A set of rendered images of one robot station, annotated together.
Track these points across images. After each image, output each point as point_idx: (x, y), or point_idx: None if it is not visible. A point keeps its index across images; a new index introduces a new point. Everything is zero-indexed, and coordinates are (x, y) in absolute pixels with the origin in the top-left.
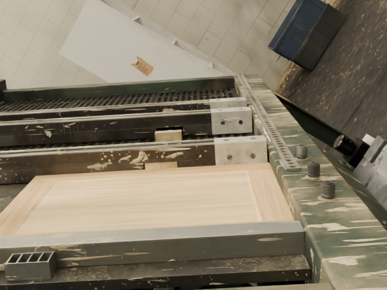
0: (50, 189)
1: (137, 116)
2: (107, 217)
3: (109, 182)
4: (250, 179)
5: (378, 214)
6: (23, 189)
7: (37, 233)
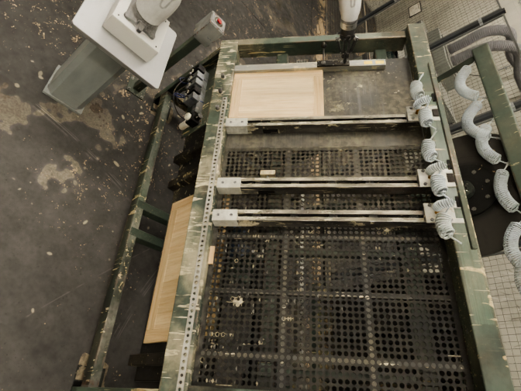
0: (312, 108)
1: (284, 178)
2: (287, 85)
3: (291, 112)
4: (239, 107)
5: (213, 74)
6: (323, 108)
7: (305, 77)
